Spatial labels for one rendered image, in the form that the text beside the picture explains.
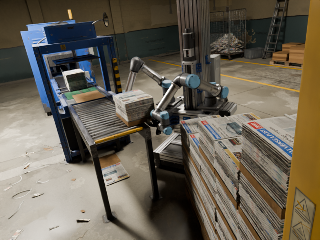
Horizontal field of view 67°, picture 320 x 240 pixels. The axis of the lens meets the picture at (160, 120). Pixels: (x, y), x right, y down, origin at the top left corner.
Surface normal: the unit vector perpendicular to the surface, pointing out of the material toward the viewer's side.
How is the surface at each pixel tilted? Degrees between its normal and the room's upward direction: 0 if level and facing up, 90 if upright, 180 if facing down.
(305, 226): 90
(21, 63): 90
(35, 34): 90
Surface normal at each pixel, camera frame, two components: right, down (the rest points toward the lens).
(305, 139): -0.98, 0.16
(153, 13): 0.46, 0.29
